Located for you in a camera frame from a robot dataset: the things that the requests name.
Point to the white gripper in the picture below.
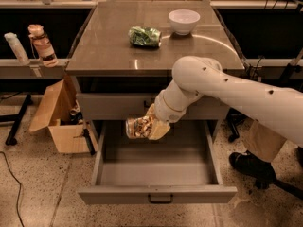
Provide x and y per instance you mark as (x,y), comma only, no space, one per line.
(167,110)

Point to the crushed orange can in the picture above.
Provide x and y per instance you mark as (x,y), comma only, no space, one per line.
(142,127)

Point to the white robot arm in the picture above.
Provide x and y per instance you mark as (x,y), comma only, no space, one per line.
(278,109)

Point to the open grey middle drawer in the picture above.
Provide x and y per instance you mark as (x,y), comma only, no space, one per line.
(179,168)

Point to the closed grey top drawer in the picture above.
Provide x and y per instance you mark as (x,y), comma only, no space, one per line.
(101,106)

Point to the grey drawer cabinet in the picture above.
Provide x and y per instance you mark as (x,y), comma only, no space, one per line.
(104,61)

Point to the crushed green can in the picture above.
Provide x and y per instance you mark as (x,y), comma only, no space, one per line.
(145,36)

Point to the black chair base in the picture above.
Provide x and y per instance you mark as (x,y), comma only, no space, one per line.
(234,118)

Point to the wooden box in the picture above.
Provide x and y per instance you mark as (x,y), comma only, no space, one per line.
(59,112)

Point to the white bowl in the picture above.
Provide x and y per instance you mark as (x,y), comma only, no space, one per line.
(183,21)

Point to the black shoe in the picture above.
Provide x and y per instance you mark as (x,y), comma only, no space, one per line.
(250,165)

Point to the pink labelled bottle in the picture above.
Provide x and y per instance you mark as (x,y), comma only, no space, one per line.
(42,45)

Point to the black stand leg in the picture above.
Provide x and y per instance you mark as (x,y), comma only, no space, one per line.
(15,119)

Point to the white bottle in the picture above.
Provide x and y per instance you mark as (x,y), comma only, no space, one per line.
(17,48)

